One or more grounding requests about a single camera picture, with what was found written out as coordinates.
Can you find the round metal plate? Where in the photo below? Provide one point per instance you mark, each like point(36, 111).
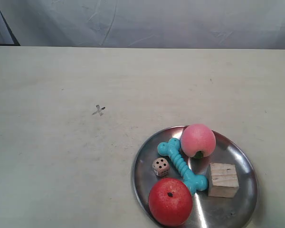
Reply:
point(207, 212)

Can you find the small wooden dice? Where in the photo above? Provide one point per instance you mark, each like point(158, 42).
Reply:
point(160, 167)

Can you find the pink toy peach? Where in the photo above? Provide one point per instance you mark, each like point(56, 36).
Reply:
point(197, 140)

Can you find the teal rubber bone toy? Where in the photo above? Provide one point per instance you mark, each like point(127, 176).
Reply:
point(191, 180)

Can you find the red toy apple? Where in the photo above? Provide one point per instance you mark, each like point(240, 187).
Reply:
point(170, 202)

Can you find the wooden cube block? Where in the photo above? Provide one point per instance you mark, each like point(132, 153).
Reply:
point(223, 180)

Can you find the white backdrop cloth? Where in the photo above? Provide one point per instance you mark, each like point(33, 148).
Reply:
point(147, 23)

